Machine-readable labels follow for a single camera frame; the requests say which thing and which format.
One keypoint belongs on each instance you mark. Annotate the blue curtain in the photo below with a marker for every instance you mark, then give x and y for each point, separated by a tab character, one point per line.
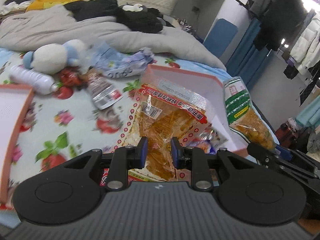
247	55

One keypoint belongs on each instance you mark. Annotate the floral bedsheet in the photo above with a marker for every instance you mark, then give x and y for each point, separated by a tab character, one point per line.
62	120

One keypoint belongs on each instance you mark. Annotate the pile of dark and white clothes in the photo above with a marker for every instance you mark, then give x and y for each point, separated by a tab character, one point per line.
15	1

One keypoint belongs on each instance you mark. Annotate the green white snack packet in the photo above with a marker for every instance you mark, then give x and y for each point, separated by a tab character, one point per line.
237	100

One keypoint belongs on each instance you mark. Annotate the blue snack packet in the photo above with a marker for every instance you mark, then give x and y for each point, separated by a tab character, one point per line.
210	142

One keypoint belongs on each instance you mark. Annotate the white puffer jacket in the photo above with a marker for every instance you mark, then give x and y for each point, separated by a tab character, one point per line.
307	45

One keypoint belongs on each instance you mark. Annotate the black clothing pile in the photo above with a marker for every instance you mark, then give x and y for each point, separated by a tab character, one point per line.
140	20

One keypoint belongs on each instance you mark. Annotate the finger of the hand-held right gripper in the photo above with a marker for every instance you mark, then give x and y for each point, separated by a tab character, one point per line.
260	152
283	153

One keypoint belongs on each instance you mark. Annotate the yellow cloth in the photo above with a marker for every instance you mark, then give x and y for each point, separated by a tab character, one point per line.
50	1

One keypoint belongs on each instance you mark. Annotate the dark hanging garments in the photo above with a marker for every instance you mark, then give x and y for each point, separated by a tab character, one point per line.
307	85

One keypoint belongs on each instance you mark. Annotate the white purple plastic bag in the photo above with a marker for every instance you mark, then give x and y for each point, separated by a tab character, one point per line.
130	65

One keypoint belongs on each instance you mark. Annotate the dark brown snack packet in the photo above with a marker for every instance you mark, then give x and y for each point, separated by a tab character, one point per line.
102	92

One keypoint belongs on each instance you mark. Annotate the teal garment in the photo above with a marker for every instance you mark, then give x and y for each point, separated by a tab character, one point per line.
310	115

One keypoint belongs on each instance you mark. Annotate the blue padded panel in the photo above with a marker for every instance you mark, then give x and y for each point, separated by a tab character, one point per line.
220	37

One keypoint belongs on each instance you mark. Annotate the grey blanket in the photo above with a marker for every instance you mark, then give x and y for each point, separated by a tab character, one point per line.
37	27

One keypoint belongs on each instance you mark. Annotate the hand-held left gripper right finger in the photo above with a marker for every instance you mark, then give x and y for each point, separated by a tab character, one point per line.
175	152

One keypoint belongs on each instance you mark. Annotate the black hanging coat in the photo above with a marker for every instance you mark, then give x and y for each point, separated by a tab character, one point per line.
282	17

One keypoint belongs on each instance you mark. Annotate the clear packet of orange snack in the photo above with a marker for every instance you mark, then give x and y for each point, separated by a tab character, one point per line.
160	125

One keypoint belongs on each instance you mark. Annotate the clutter of small items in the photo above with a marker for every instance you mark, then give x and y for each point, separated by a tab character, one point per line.
187	27

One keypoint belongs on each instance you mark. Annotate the dark red suitcase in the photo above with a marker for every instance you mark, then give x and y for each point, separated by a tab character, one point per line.
287	132

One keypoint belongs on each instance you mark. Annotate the white plastic bottle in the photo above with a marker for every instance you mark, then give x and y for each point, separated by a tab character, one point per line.
32	78

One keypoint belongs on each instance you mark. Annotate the black wall plug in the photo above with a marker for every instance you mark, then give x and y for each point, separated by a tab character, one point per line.
195	9

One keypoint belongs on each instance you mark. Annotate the pink cardboard box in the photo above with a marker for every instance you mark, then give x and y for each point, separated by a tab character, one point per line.
10	110
200	85

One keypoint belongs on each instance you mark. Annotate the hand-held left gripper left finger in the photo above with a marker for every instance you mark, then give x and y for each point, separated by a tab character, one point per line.
143	152

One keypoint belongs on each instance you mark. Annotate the white and blue plush toy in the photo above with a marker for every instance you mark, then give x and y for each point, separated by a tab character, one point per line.
50	57

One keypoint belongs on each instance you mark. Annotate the crumpled red snack packet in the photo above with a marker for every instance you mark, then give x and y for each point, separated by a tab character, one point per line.
68	76

